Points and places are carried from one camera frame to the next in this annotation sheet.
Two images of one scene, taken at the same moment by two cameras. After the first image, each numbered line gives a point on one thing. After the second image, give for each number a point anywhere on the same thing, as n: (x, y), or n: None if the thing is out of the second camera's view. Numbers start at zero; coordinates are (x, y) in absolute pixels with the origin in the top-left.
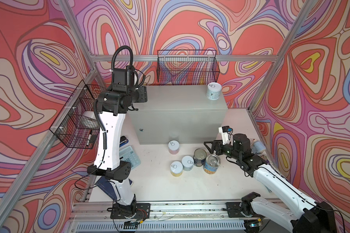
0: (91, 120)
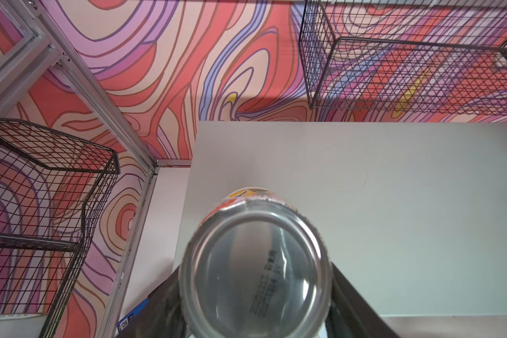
0: (13, 325)
